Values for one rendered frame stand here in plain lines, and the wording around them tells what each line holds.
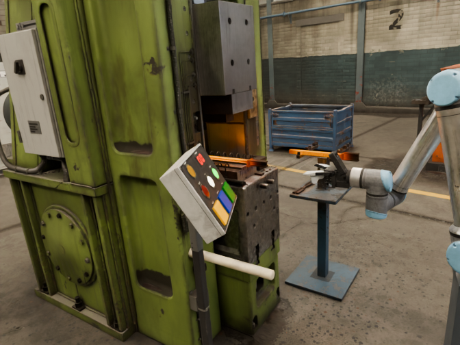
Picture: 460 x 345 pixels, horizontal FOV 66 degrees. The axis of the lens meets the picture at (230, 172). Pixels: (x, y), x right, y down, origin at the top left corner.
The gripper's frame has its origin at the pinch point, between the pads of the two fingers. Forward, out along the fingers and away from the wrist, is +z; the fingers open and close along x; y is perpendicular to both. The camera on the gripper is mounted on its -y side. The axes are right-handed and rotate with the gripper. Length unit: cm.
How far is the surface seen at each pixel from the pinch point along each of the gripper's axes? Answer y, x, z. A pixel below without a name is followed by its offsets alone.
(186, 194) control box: -11, -72, 14
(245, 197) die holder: 13.6, -15.4, 27.0
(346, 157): 6.3, 46.1, -5.0
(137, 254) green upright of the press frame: 48, -40, 85
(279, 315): 100, 9, 22
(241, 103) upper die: -31.0, -4.1, 33.0
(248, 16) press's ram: -71, 8, 33
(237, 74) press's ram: -45, -6, 33
